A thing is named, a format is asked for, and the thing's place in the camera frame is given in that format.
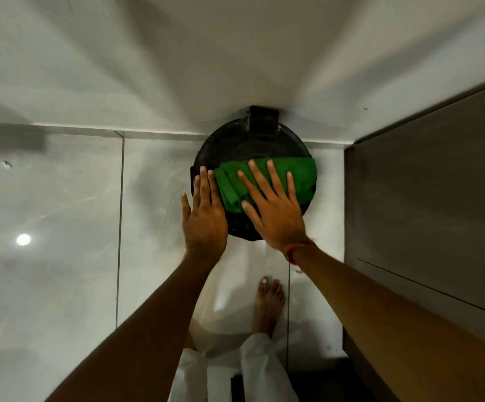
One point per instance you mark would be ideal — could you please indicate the person's right thumb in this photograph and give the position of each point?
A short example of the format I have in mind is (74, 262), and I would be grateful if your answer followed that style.
(251, 215)

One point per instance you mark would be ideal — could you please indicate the person's right middle finger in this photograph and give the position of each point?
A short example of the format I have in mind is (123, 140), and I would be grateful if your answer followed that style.
(261, 178)

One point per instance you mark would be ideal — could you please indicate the grey cabinet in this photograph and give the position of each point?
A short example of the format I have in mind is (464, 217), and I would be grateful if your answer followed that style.
(431, 230)

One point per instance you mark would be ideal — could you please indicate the person's left middle finger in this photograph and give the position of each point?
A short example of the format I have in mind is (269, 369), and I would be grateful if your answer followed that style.
(204, 185)

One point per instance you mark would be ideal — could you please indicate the person's left hand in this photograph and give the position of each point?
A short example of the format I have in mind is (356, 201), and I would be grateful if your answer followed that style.
(205, 230)

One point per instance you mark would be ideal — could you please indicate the green cloth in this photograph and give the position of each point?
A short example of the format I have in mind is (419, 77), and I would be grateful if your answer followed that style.
(301, 175)

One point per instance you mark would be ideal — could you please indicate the person's white trousers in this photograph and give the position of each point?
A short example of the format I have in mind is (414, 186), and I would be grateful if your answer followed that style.
(251, 368)

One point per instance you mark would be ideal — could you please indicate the person's right little finger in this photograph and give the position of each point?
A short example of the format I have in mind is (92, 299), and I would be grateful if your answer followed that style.
(291, 187)

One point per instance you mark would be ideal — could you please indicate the person's left thumb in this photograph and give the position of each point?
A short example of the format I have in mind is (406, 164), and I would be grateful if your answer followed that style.
(185, 207)

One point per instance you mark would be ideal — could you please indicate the person's right forearm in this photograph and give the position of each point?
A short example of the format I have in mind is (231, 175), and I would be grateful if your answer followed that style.
(393, 326)

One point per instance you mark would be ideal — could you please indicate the person's left forearm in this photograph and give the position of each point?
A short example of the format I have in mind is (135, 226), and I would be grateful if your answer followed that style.
(142, 334)

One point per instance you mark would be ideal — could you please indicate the person's right hand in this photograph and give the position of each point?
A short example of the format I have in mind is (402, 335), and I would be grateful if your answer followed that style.
(280, 221)

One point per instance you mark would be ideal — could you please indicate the person's foot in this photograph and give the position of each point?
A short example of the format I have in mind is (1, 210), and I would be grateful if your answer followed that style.
(268, 303)

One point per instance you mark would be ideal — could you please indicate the red wrist thread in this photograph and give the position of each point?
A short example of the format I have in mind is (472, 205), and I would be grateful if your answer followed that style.
(295, 250)

